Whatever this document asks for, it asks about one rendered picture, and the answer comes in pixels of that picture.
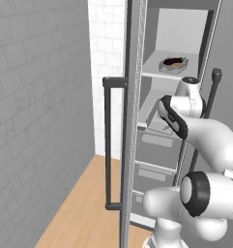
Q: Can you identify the grey fridge freezer cabinet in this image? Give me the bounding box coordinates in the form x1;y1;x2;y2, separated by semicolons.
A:
127;0;224;233

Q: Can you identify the grey freezer drawer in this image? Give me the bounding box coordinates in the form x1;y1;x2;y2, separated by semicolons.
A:
131;161;182;199
133;127;187;172

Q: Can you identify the clear vegetable container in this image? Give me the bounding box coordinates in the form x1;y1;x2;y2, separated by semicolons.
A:
158;56;189;74

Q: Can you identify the grey fridge door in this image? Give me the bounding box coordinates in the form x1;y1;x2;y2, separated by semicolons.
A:
172;0;233;187

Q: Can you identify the dark grey fridge door handle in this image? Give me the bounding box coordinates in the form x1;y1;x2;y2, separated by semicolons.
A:
189;68;223;172

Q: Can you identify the white freezer rack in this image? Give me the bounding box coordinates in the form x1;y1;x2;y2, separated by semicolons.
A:
140;50;200;81

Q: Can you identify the dark purple eggplant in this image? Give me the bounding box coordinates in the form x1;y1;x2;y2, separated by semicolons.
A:
162;57;188;66

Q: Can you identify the grey open freezer door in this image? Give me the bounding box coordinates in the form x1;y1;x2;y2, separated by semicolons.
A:
119;0;149;248

